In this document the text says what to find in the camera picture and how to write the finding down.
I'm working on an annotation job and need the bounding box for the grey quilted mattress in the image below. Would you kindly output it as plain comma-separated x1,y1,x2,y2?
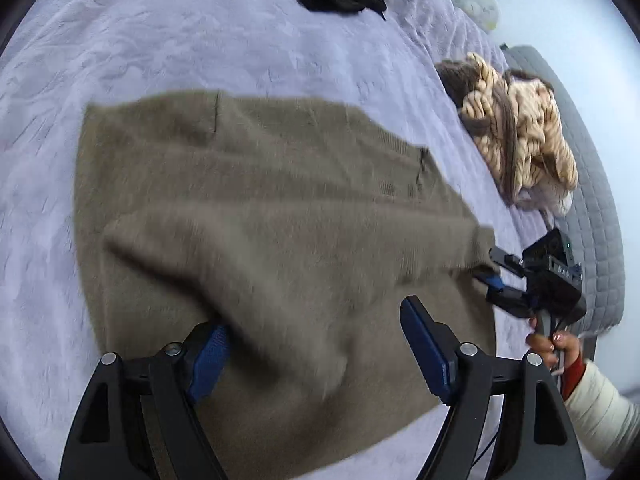
501,45,627,337

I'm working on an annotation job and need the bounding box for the person's right forearm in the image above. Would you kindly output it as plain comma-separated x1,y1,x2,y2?
560,352,640,467

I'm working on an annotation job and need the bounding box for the cream striped fleece garment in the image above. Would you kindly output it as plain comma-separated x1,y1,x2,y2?
434,52,580,217

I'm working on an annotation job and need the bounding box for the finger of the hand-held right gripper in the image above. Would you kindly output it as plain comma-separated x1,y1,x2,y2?
471,270,532,317
489,246,526,277

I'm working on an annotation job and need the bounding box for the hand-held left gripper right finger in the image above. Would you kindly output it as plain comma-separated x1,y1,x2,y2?
400,296,587,480

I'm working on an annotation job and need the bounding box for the white patterned pillow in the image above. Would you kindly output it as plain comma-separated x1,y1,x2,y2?
444,0,502,32

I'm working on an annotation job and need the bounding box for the person's right hand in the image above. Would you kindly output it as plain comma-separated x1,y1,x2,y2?
526,316,584,372

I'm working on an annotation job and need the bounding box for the olive brown knit sweater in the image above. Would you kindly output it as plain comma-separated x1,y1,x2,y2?
74,89,502,478

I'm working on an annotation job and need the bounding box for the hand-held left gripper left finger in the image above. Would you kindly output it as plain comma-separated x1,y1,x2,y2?
59,322,232,480

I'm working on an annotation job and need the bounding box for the lavender embossed bed blanket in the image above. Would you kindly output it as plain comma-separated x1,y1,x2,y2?
0,0,538,480

